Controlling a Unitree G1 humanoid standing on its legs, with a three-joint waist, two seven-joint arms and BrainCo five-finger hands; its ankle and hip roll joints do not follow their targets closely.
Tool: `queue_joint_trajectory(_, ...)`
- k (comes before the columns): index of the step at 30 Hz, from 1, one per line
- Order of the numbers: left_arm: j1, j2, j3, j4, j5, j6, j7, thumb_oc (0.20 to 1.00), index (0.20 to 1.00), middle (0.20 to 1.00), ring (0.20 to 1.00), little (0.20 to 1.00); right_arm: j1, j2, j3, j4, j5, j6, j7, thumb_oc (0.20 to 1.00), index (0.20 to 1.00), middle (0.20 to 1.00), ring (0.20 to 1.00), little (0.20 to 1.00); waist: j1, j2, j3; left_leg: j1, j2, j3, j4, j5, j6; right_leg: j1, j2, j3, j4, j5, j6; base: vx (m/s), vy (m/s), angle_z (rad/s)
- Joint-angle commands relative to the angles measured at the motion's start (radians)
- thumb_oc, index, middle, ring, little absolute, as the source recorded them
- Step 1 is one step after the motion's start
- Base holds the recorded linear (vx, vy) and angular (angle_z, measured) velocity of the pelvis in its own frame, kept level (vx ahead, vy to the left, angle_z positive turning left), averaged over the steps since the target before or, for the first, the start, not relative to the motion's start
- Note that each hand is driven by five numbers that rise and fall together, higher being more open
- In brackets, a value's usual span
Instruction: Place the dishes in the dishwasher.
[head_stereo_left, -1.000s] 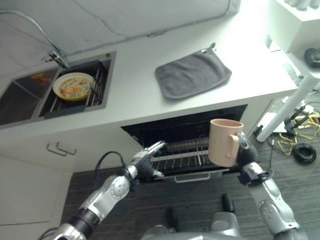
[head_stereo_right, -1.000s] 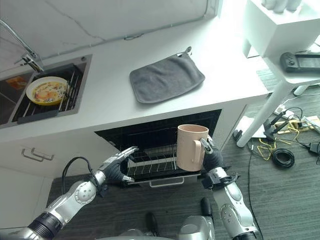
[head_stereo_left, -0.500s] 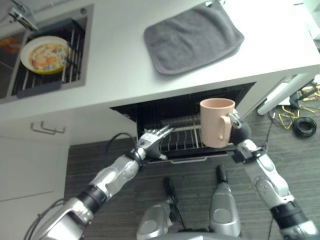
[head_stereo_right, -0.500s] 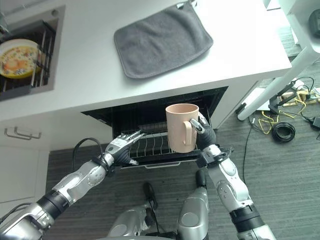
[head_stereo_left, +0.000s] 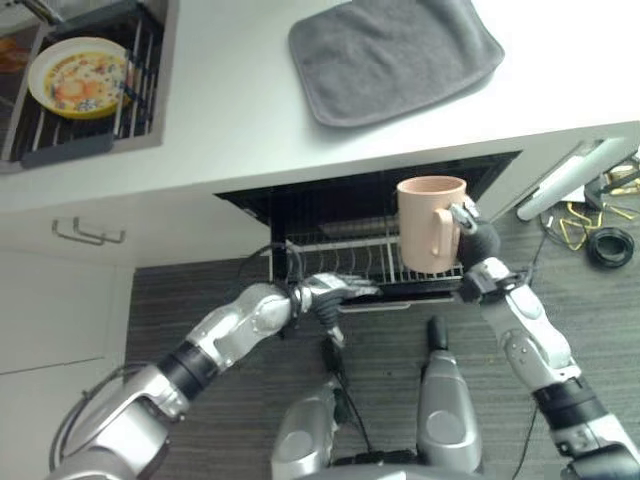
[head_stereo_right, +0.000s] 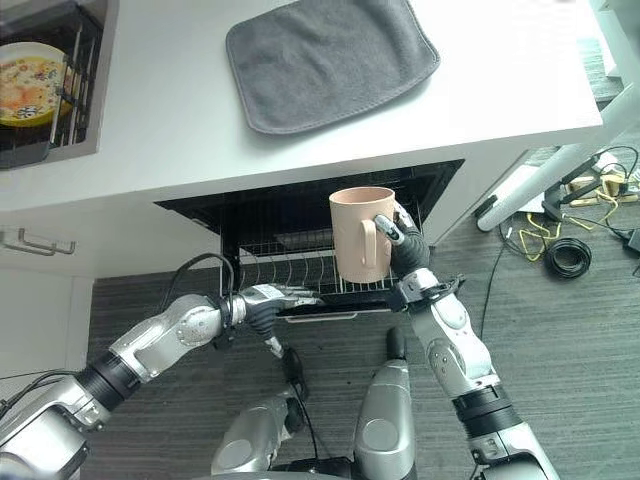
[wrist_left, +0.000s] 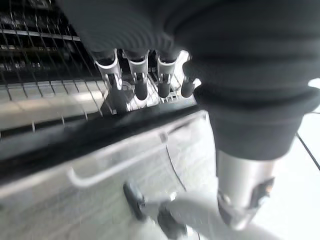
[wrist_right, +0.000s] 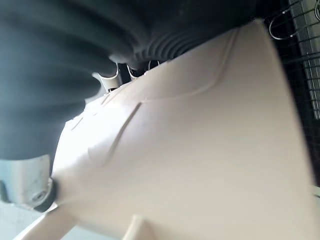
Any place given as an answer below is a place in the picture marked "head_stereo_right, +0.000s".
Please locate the white desk leg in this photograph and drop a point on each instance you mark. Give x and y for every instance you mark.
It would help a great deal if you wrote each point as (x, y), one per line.
(555, 150)

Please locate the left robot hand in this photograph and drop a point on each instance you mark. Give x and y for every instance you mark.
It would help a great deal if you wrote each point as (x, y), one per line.
(272, 299)

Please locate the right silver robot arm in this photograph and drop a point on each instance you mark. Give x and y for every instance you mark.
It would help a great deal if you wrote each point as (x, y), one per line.
(465, 370)

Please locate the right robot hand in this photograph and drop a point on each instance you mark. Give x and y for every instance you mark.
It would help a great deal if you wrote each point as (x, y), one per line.
(407, 245)

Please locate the black dishwasher opening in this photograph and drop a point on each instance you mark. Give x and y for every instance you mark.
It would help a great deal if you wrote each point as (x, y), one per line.
(300, 210)

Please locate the yellow floral plate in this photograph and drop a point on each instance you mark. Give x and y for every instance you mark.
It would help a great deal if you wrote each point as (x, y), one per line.
(27, 85)

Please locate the right silver robot leg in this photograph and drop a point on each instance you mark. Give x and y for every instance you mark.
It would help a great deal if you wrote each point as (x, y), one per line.
(387, 415)

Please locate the grey cloth mat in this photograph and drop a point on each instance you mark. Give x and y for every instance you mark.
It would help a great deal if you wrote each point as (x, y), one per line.
(330, 62)

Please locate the beige plastic mug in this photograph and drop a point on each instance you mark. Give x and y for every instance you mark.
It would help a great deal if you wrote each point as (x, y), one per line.
(361, 235)

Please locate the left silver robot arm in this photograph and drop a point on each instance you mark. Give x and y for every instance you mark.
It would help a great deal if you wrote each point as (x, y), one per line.
(120, 370)

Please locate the black sink dish rack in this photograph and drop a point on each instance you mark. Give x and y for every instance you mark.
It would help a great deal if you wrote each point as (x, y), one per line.
(60, 85)

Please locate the beige wooden blocks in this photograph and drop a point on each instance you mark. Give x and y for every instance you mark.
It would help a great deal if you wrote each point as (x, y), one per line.
(600, 187)

